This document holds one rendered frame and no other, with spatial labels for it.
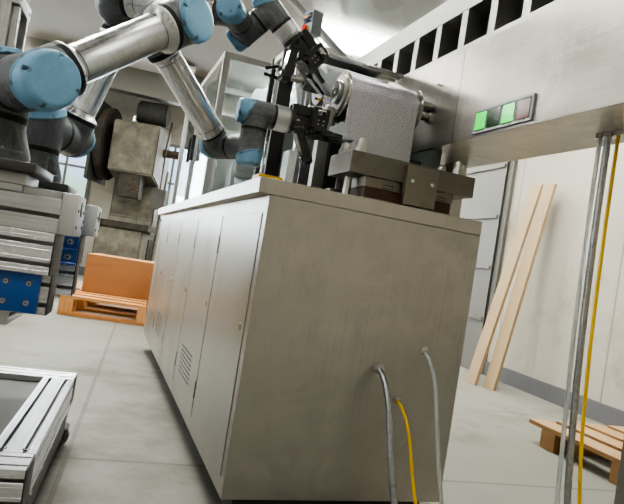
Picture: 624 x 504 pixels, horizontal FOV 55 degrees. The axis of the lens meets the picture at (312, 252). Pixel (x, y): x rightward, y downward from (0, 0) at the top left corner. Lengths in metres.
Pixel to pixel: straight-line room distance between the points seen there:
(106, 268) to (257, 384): 4.02
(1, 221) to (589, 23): 1.36
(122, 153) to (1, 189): 7.06
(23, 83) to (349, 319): 0.92
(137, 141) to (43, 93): 7.11
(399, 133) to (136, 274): 3.81
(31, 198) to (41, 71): 0.26
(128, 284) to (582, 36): 4.46
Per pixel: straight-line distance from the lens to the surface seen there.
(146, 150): 8.35
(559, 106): 1.57
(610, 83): 1.47
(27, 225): 1.37
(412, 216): 1.63
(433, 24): 2.25
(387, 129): 1.91
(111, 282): 5.43
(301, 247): 1.50
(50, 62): 1.30
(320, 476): 1.65
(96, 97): 2.03
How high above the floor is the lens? 0.71
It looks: 1 degrees up
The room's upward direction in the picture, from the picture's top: 9 degrees clockwise
